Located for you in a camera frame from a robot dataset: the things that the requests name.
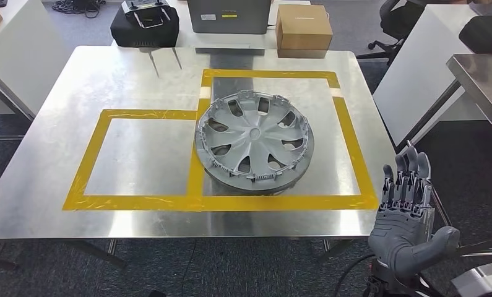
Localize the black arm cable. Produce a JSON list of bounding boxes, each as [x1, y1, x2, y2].
[[334, 252, 376, 297]]

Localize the stainless steel table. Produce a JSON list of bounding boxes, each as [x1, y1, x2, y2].
[[405, 53, 492, 258]]

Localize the black carrying case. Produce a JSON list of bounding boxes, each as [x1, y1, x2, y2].
[[110, 6, 180, 49]]

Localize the stainless steel workbench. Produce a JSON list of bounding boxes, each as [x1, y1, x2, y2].
[[0, 45, 398, 272]]

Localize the black coiled floor cables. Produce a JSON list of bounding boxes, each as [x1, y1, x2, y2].
[[52, 0, 106, 19]]

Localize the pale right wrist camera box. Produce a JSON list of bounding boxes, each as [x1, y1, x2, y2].
[[451, 260, 492, 297]]

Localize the black office chair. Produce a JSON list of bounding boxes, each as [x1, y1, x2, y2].
[[356, 0, 427, 66]]

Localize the black floor cable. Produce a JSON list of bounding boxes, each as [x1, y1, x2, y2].
[[179, 239, 197, 297]]

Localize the white cabinet panel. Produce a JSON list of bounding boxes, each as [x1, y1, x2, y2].
[[373, 4, 488, 147]]

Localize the silver wheel hubcap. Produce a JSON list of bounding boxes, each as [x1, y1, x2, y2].
[[194, 89, 316, 196]]

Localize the black bag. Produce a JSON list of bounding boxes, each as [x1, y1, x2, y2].
[[459, 14, 492, 54]]

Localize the white desk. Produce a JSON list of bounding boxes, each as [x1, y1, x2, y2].
[[0, 0, 72, 121], [111, 0, 312, 55]]

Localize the brown cardboard box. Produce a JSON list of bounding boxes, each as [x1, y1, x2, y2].
[[275, 4, 334, 59]]

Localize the black remote controller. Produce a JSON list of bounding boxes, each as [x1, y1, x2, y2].
[[120, 0, 171, 30]]

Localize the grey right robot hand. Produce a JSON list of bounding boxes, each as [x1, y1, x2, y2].
[[368, 146, 462, 283]]

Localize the grey equipment case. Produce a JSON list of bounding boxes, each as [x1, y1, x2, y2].
[[187, 0, 272, 35]]

